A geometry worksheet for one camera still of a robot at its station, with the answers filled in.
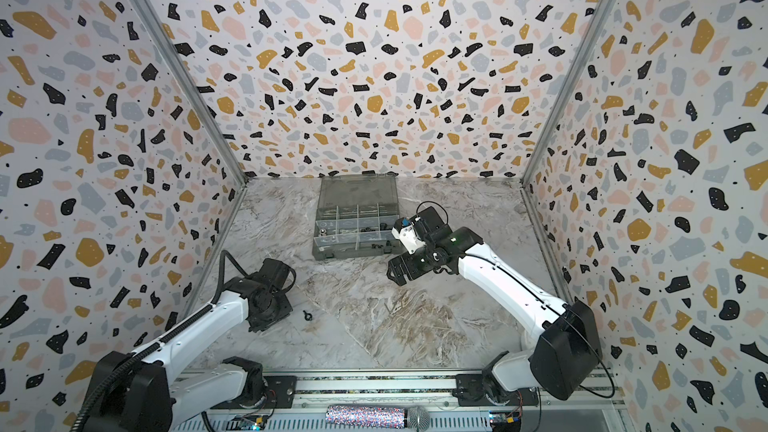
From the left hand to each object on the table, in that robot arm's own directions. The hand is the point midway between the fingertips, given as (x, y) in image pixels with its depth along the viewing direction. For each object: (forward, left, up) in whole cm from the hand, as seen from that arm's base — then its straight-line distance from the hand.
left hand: (282, 310), depth 84 cm
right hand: (+7, -32, +14) cm, 36 cm away
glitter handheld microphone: (-25, -28, +1) cm, 37 cm away
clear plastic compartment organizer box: (+32, -18, +2) cm, 37 cm away
